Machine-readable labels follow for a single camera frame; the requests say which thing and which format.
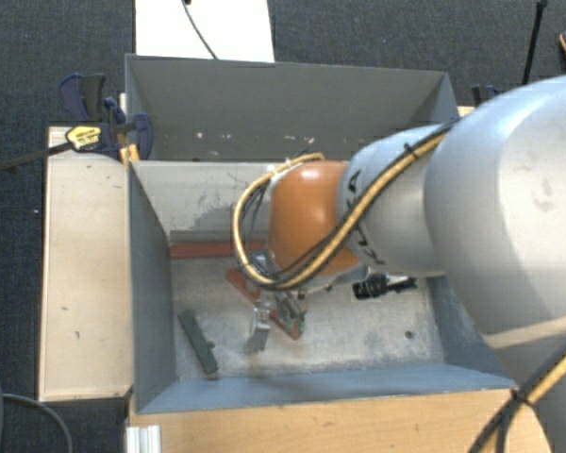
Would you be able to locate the dark green flat block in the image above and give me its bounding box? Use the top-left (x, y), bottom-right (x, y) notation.
top-left (176, 308), bottom-right (221, 378)

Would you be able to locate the black cylinder on white bracket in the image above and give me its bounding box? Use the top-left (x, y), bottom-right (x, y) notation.
top-left (352, 274), bottom-right (419, 301)

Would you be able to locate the red-brown flat block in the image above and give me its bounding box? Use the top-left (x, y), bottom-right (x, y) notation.
top-left (169, 242), bottom-right (271, 261)
top-left (225, 265), bottom-right (308, 342)

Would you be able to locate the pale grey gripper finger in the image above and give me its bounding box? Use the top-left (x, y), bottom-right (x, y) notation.
top-left (243, 306), bottom-right (261, 355)
top-left (256, 307), bottom-right (273, 352)

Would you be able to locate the pale wood flat board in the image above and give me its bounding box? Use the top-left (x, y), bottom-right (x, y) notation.
top-left (37, 126), bottom-right (136, 403)

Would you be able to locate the grey metal bin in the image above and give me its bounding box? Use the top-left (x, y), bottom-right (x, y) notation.
top-left (124, 53), bottom-right (518, 415)

